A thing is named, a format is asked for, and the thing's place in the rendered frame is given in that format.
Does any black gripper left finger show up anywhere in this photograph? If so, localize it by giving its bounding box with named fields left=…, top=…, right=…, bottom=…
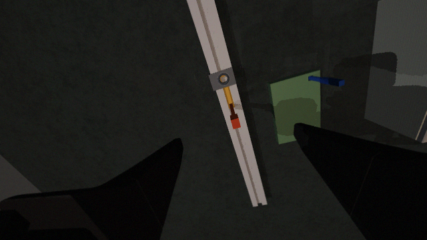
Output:
left=0, top=138, right=183, bottom=240

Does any grey aluminum rail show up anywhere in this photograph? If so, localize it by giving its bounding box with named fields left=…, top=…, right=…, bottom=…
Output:
left=186, top=0, right=268, bottom=207

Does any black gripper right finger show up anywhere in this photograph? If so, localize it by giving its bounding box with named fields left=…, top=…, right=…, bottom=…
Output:
left=294, top=123, right=427, bottom=240

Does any dark blue pin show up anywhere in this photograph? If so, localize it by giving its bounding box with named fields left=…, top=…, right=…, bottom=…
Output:
left=308, top=75, right=345, bottom=87

